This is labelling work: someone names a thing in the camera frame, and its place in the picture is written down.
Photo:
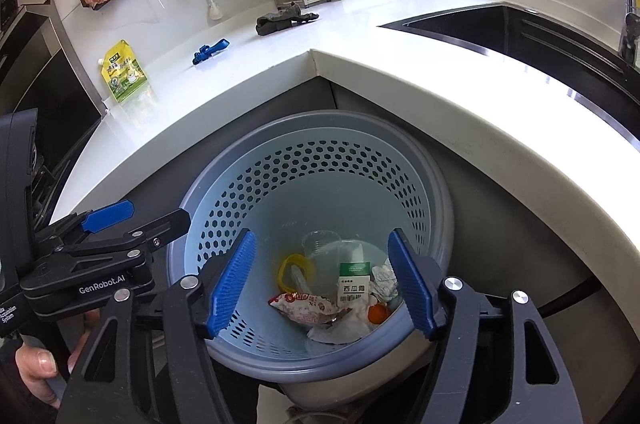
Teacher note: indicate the chrome sink faucet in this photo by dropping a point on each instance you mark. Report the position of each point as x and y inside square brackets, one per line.
[629, 35]

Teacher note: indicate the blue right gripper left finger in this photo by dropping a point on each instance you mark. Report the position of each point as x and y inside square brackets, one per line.
[229, 281]

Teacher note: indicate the person's left hand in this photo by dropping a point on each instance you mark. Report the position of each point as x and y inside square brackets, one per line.
[38, 368]

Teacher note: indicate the yellow green refill pouch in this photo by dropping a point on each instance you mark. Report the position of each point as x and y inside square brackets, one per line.
[121, 71]

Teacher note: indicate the grey perforated trash basket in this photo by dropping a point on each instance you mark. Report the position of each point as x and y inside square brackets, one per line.
[330, 186]

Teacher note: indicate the blue plastic clip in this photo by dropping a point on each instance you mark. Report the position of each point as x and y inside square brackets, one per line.
[206, 52]

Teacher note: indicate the blue white bottle brush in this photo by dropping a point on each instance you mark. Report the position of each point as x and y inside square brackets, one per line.
[214, 12]

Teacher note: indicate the red white snack wrapper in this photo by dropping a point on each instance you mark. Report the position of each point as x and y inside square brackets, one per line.
[307, 309]

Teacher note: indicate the clear plastic cup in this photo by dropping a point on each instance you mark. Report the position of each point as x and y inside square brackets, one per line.
[326, 250]

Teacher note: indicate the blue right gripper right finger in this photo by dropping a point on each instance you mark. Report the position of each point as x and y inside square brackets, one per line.
[418, 296]

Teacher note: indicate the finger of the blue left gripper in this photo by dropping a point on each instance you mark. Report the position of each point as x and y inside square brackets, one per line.
[106, 217]

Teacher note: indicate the printed white paper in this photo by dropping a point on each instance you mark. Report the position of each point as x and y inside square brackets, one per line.
[383, 282]

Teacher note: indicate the dark grey cloth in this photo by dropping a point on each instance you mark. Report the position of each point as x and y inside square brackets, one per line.
[283, 19]

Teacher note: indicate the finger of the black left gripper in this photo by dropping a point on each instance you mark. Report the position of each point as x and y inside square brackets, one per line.
[154, 235]

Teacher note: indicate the orange red plastic piece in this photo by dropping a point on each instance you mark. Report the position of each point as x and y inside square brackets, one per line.
[378, 313]

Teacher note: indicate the black kitchen sink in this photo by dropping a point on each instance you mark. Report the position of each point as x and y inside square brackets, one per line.
[591, 73]

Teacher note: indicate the white tissue paper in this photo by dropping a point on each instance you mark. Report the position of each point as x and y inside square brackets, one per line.
[352, 325]

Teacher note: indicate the black oven front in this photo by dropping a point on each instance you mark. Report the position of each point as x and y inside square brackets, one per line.
[40, 70]

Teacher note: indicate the green white carton box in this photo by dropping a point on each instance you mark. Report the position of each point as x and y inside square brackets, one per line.
[353, 282]

